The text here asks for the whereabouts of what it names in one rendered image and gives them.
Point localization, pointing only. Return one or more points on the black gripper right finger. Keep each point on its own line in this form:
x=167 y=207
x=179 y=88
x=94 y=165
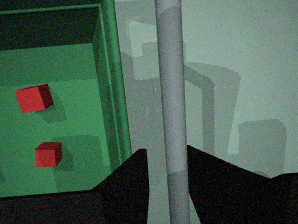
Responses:
x=223 y=193

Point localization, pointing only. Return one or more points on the green plastic tray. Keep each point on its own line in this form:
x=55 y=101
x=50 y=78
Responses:
x=73 y=46

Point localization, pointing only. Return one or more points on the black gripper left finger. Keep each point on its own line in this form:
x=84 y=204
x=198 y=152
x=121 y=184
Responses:
x=121 y=198

